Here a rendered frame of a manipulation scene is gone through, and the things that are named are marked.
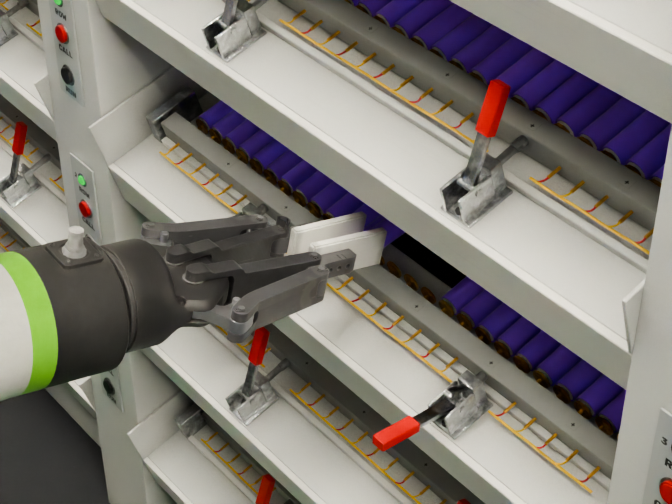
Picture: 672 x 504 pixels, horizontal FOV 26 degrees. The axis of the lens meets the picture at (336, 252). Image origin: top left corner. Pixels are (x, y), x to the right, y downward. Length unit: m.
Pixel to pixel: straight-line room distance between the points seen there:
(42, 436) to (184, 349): 0.47
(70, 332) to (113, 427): 0.71
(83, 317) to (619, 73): 0.37
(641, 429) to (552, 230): 0.14
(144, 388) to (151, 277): 0.58
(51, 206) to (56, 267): 0.68
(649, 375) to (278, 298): 0.28
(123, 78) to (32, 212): 0.35
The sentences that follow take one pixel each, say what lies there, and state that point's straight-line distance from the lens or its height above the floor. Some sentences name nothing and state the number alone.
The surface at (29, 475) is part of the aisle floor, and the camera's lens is 1.82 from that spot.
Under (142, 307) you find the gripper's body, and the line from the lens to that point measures 0.97.
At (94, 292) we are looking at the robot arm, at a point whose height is 0.71.
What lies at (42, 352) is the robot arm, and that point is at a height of 0.69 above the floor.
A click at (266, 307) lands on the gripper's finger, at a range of 1.00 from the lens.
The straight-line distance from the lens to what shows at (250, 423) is 1.35.
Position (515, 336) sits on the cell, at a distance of 1.09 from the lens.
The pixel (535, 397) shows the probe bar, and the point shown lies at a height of 0.58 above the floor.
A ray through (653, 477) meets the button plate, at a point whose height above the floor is 0.66.
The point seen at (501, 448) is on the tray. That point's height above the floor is 0.54.
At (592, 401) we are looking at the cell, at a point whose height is 0.58.
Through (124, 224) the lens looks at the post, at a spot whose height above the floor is 0.46.
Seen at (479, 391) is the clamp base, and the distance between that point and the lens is 1.07.
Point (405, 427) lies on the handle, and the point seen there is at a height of 0.57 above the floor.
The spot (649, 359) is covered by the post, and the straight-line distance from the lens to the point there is 0.86.
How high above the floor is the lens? 1.30
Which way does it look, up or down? 38 degrees down
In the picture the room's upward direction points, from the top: straight up
